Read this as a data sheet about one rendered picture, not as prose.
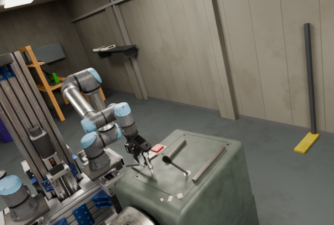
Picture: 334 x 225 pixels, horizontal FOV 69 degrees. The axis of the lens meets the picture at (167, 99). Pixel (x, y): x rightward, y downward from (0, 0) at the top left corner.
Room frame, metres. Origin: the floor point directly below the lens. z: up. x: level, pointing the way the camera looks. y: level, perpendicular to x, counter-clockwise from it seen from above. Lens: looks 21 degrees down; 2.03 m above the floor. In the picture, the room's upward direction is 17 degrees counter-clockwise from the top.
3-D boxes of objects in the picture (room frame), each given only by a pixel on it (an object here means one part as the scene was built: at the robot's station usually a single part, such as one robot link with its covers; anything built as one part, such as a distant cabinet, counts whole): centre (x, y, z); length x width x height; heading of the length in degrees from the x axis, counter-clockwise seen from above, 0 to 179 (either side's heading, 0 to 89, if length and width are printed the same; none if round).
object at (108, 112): (1.19, 0.29, 1.60); 0.11 x 0.11 x 0.08; 29
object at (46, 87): (7.16, 2.77, 1.02); 1.58 x 1.48 x 2.05; 33
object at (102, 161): (1.47, 0.57, 1.21); 0.15 x 0.15 x 0.10
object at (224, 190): (1.11, 0.04, 1.06); 0.59 x 0.48 x 0.39; 132
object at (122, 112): (1.11, 0.22, 1.60); 0.09 x 0.08 x 0.11; 29
